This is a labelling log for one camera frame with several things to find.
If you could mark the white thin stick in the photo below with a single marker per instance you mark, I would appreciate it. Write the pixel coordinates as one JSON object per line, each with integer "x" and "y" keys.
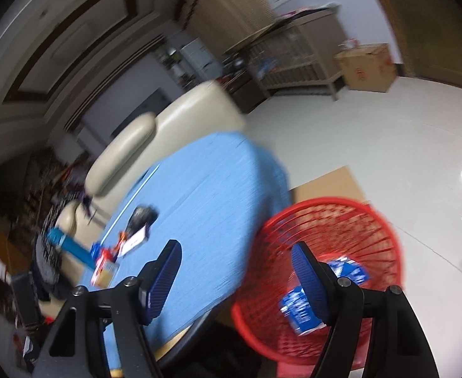
{"x": 131, "y": 198}

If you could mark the red white medicine box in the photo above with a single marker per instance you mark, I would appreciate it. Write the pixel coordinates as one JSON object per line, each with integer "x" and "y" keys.
{"x": 105, "y": 269}

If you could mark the flat cardboard sheet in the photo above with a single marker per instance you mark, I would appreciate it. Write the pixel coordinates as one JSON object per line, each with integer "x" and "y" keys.
{"x": 338, "y": 183}

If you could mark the cream leather sofa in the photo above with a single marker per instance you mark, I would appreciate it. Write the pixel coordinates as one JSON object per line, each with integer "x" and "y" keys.
{"x": 203, "y": 110}

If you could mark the wooden baby crib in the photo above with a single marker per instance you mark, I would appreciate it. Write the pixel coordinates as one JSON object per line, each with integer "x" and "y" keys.
{"x": 296, "y": 52}

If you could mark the beige curtain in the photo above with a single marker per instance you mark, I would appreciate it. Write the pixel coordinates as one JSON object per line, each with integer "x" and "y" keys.
{"x": 221, "y": 24}

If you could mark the white refrigerator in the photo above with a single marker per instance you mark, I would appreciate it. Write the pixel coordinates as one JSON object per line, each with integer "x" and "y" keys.
{"x": 201, "y": 60}

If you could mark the blue plastic bag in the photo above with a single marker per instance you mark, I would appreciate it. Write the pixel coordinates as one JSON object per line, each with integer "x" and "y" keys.
{"x": 95, "y": 250}

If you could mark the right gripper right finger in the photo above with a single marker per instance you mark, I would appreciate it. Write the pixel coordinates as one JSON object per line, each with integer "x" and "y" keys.
{"x": 319, "y": 283}

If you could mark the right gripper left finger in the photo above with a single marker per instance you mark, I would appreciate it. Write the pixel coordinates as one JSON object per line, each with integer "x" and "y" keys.
{"x": 157, "y": 278}

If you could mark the orange wrapper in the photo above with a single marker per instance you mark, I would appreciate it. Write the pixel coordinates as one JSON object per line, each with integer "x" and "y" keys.
{"x": 122, "y": 238}

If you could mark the blue tablecloth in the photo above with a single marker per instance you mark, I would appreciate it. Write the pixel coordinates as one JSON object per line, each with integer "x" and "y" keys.
{"x": 213, "y": 196}

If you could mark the teal thermos bottle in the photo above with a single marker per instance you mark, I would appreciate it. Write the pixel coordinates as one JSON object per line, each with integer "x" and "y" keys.
{"x": 66, "y": 243}

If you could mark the black plastic bag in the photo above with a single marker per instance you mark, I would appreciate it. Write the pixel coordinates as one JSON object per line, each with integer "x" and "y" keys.
{"x": 141, "y": 220}

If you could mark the brown cardboard box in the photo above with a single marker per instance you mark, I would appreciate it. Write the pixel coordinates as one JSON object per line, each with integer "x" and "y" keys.
{"x": 368, "y": 67}

